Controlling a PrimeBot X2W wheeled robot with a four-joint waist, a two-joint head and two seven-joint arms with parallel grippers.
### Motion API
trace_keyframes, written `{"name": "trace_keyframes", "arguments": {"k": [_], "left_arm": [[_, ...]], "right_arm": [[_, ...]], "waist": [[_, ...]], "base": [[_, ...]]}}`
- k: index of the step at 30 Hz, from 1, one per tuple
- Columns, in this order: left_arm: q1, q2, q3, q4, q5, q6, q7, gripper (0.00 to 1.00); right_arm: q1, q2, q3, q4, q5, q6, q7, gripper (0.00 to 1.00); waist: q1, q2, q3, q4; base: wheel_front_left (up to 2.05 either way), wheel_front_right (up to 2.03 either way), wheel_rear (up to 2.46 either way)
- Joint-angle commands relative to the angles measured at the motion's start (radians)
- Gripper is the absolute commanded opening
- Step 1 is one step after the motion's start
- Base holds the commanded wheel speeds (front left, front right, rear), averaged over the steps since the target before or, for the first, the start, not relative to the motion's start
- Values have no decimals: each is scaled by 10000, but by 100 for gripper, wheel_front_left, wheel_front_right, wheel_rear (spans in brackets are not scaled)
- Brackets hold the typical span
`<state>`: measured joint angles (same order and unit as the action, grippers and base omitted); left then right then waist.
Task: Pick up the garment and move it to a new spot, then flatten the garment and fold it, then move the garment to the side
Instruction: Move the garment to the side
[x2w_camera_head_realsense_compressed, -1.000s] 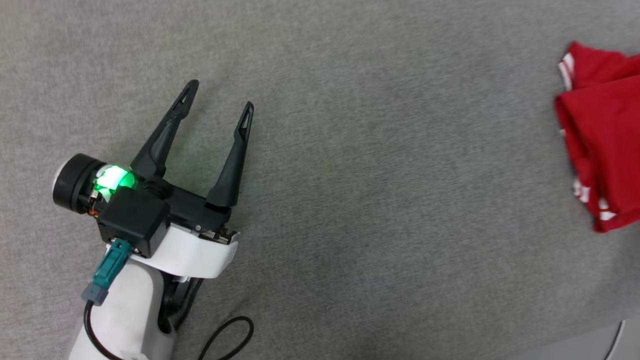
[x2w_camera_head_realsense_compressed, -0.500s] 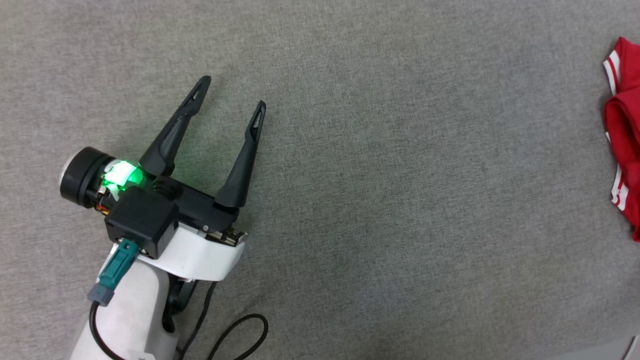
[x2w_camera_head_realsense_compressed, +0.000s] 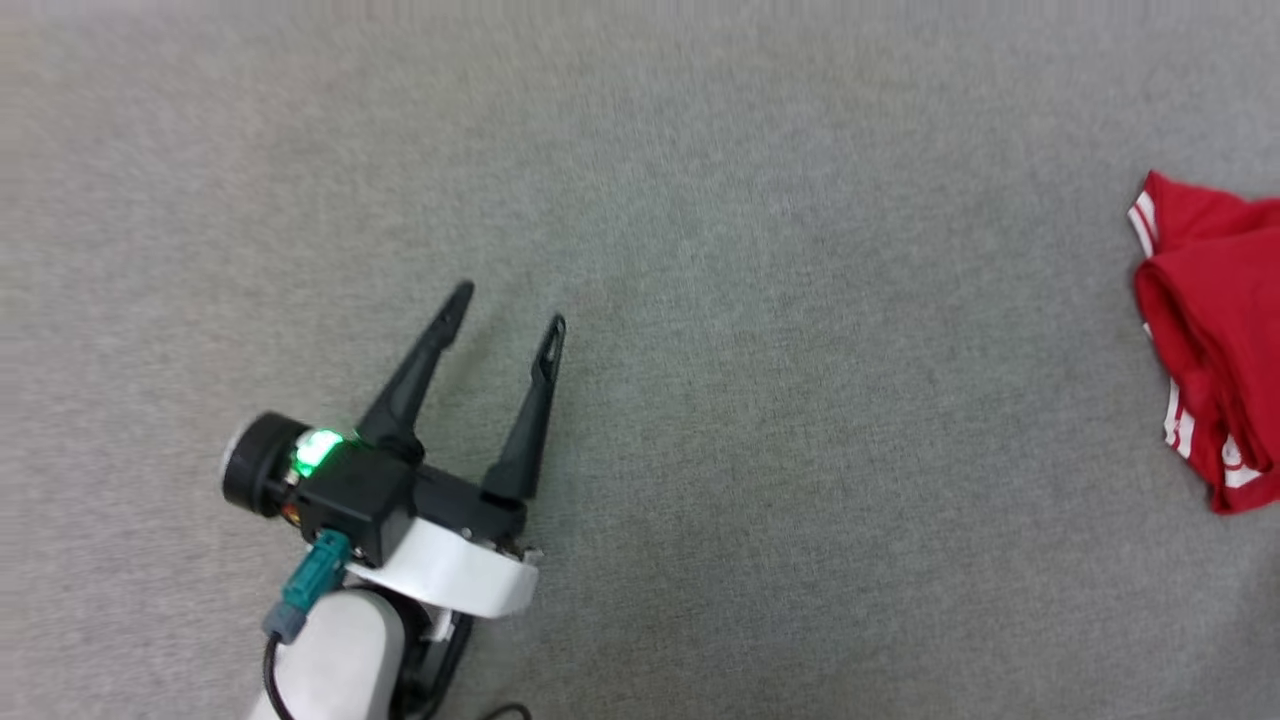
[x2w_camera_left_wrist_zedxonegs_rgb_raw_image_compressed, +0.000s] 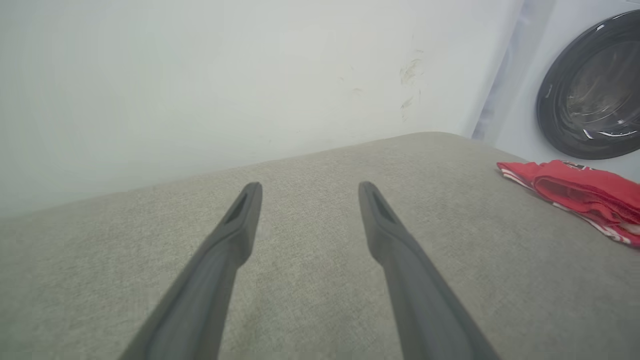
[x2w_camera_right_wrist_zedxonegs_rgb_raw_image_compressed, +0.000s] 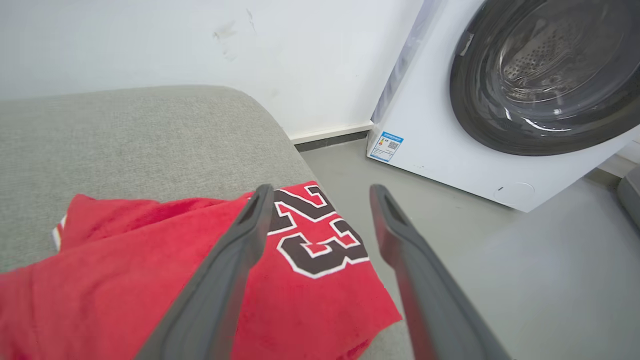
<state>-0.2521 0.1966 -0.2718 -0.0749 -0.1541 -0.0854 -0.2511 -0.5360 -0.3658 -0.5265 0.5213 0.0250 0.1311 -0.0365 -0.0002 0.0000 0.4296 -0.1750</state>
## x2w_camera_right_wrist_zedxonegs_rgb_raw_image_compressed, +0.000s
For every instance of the grey fabric sofa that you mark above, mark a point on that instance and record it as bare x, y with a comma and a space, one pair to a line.
125, 145

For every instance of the blue white energy label sticker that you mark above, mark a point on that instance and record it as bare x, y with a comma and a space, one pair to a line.
387, 146

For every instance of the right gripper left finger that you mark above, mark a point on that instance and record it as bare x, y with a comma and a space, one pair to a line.
215, 300

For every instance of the red basketball jersey white sleeves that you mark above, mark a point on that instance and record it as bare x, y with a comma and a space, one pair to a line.
125, 280

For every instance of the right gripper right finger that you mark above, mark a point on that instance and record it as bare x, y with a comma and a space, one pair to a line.
435, 310

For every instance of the white wall baseboard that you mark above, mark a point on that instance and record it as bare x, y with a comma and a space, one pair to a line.
330, 135

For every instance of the dark round washing machine door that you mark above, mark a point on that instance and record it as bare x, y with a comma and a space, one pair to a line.
480, 120

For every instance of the grey rounded plastic object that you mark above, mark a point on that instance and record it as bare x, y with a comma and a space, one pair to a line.
631, 197

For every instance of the white washing machine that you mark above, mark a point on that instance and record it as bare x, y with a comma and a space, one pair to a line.
430, 100

